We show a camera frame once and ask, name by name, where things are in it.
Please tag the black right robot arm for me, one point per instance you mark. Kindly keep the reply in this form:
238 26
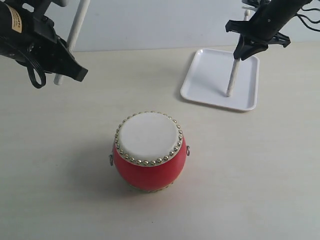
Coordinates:
292 5

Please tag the small red drum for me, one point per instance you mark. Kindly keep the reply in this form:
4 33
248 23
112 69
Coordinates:
149 150

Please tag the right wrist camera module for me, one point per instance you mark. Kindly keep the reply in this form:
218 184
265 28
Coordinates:
256 3

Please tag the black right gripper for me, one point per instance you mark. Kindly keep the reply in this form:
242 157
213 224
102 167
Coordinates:
263 29

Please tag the white rectangular plastic tray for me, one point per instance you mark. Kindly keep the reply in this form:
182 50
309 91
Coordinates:
207 79

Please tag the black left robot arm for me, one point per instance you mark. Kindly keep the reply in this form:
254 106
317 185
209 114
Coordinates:
28 37

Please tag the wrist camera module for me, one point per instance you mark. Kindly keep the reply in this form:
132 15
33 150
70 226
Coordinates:
256 3
60 3

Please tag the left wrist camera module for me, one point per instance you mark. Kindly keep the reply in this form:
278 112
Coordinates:
60 3

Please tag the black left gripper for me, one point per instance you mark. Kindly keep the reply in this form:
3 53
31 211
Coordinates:
28 37

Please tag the white wooden drumstick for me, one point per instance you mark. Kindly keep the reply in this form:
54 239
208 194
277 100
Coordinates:
77 24
235 66

